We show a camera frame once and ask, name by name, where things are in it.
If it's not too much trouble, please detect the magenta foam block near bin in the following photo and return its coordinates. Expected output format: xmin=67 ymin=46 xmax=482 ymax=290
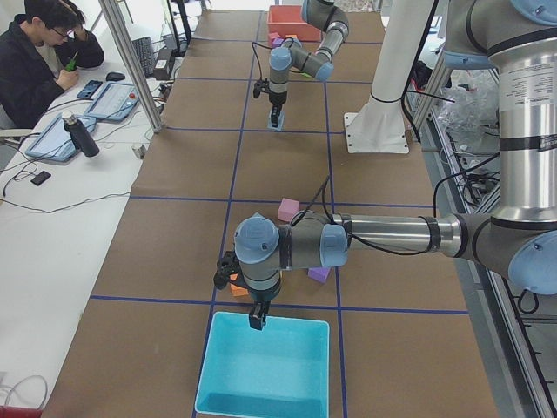
xmin=267 ymin=32 xmax=280 ymax=44

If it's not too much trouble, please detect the blue tablet far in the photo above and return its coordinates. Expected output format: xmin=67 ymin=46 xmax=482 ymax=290
xmin=84 ymin=82 xmax=138 ymax=122

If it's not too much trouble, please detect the red plastic bin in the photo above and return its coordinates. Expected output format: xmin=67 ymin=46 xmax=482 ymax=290
xmin=267 ymin=5 xmax=321 ymax=42

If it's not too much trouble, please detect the cyan plastic bin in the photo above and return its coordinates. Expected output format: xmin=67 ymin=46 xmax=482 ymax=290
xmin=195 ymin=312 xmax=330 ymax=418

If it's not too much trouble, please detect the purple foam block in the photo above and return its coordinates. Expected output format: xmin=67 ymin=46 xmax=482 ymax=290
xmin=307 ymin=267 xmax=331 ymax=284
xmin=272 ymin=37 xmax=284 ymax=49

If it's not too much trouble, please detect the aluminium frame post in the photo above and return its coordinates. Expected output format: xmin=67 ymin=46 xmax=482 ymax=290
xmin=98 ymin=0 xmax=164 ymax=133

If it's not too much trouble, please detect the purple foam block left side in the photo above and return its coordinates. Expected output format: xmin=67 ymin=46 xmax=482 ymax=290
xmin=307 ymin=267 xmax=331 ymax=284

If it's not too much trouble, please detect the blue tablet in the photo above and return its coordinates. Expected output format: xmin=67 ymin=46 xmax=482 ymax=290
xmin=25 ymin=112 xmax=100 ymax=163
xmin=84 ymin=82 xmax=138 ymax=122

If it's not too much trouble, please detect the seated person in black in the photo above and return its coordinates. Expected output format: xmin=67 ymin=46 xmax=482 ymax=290
xmin=1 ymin=1 xmax=104 ymax=129

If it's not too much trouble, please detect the purple foam block right side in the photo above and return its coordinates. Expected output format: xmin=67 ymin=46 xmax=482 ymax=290
xmin=272 ymin=37 xmax=284 ymax=49

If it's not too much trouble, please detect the light blue foam block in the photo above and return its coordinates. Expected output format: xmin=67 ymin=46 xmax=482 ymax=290
xmin=267 ymin=111 xmax=285 ymax=131

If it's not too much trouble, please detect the blue smartphone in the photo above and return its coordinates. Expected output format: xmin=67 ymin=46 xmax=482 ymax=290
xmin=77 ymin=80 xmax=104 ymax=99

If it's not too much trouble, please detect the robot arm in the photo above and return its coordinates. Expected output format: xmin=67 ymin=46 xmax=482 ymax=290
xmin=262 ymin=1 xmax=349 ymax=131
xmin=214 ymin=1 xmax=556 ymax=330

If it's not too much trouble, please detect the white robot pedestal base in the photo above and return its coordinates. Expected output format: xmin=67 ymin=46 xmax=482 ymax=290
xmin=344 ymin=0 xmax=438 ymax=154

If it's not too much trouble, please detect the light pink foam block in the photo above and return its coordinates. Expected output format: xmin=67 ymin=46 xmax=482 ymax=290
xmin=278 ymin=198 xmax=300 ymax=222

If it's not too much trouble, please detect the black water bottle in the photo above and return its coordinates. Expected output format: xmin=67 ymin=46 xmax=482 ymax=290
xmin=61 ymin=111 xmax=99 ymax=158

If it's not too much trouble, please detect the blue tablet near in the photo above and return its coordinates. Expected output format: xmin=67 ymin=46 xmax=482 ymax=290
xmin=25 ymin=112 xmax=100 ymax=163

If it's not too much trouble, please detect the black keyboard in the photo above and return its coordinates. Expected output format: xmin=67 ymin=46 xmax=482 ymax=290
xmin=131 ymin=37 xmax=155 ymax=78

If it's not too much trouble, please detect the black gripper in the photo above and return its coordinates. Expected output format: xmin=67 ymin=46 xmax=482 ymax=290
xmin=269 ymin=91 xmax=287 ymax=127
xmin=248 ymin=287 xmax=279 ymax=331

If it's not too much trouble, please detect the black computer mouse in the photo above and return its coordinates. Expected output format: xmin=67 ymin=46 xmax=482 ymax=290
xmin=105 ymin=71 xmax=125 ymax=82

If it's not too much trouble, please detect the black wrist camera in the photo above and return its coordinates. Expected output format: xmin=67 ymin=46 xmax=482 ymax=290
xmin=213 ymin=251 xmax=240 ymax=290
xmin=252 ymin=78 xmax=269 ymax=98

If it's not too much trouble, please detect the black smartphone on table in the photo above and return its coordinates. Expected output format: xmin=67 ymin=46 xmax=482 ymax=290
xmin=30 ymin=171 xmax=51 ymax=186

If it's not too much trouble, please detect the orange foam block left side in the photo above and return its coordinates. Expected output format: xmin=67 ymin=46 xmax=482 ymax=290
xmin=230 ymin=273 xmax=249 ymax=298

